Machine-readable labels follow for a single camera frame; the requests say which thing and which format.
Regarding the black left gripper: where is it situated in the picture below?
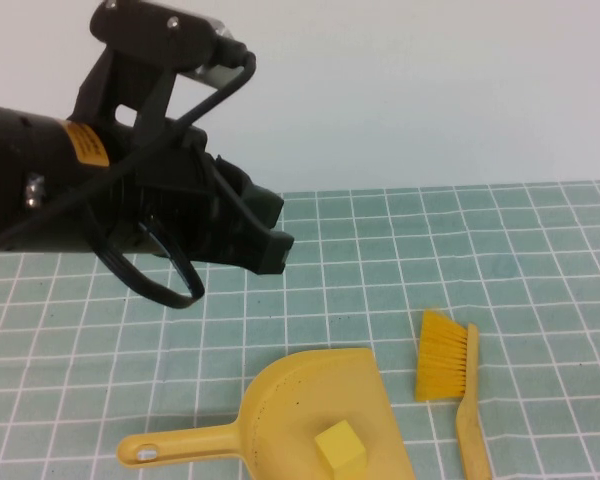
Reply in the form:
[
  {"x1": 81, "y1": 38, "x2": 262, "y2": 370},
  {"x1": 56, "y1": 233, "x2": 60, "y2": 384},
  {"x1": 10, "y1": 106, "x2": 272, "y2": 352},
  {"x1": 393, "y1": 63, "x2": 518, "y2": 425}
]
[{"x1": 62, "y1": 119, "x2": 295, "y2": 275}]

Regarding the yellow plastic dustpan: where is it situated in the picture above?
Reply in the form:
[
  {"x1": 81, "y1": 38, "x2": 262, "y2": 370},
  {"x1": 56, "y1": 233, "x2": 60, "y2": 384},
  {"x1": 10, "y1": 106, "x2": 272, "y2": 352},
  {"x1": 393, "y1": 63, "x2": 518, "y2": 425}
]
[{"x1": 116, "y1": 347, "x2": 417, "y2": 480}]

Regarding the yellow hand brush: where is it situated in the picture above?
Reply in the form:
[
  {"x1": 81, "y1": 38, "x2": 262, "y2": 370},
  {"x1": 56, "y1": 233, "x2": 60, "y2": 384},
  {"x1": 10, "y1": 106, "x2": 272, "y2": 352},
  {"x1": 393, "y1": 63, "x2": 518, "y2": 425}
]
[{"x1": 413, "y1": 308, "x2": 494, "y2": 480}]

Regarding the yellow foam cube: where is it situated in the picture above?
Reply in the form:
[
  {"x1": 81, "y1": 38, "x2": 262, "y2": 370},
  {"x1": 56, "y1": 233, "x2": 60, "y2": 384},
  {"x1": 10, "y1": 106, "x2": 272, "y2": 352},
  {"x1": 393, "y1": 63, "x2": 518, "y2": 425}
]
[{"x1": 313, "y1": 419, "x2": 370, "y2": 471}]

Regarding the green checked tablecloth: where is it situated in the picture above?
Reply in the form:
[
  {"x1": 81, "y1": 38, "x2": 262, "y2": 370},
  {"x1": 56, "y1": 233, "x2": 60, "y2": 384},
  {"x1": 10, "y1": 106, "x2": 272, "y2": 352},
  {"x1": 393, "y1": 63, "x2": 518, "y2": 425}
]
[{"x1": 0, "y1": 180, "x2": 600, "y2": 480}]

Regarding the thin black gripper wire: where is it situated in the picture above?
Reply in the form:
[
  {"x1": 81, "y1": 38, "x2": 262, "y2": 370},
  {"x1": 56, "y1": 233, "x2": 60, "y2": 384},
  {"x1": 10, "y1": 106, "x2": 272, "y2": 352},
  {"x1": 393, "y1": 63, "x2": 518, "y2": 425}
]
[{"x1": 87, "y1": 214, "x2": 206, "y2": 310}]

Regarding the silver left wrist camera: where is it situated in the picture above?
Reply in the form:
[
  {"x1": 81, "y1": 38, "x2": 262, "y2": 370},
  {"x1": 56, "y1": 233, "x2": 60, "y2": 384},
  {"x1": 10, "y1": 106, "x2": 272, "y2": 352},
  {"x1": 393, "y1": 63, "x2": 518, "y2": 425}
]
[{"x1": 187, "y1": 17, "x2": 241, "y2": 91}]

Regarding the black left camera cable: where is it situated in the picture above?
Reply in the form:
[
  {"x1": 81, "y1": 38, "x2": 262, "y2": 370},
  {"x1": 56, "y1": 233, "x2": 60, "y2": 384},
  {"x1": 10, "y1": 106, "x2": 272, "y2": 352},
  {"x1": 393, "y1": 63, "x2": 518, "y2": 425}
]
[{"x1": 0, "y1": 37, "x2": 259, "y2": 256}]

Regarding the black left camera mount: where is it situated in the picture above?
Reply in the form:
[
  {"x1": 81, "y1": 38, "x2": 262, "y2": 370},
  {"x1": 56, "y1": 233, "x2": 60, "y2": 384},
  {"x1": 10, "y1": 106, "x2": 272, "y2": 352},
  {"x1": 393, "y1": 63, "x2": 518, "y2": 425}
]
[{"x1": 69, "y1": 0, "x2": 219, "y2": 146}]

